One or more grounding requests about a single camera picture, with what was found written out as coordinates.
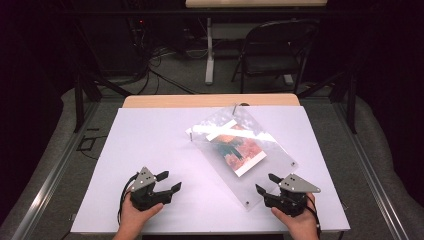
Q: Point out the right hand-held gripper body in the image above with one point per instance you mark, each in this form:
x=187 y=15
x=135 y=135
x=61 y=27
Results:
x=290 y=200

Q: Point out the clear acrylic photo frame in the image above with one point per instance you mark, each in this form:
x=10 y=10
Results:
x=270 y=170

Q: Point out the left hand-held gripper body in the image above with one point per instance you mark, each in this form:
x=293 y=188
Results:
x=146 y=196

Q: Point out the black metal stand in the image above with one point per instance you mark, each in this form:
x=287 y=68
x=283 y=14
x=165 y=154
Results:
x=350 y=100
x=79 y=100

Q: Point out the table with white leg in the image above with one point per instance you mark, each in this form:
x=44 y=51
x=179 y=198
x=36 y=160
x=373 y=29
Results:
x=209 y=50

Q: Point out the black folding chair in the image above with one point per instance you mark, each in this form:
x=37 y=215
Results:
x=273 y=63

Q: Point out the aluminium rail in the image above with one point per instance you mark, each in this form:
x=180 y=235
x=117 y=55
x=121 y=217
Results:
x=50 y=180
x=373 y=180

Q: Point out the painting print with white border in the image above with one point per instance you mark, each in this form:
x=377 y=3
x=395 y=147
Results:
x=241 y=151

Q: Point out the person's left hand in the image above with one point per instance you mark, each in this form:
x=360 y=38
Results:
x=133 y=218

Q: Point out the person's right hand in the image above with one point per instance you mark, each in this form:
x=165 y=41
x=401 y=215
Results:
x=301 y=223

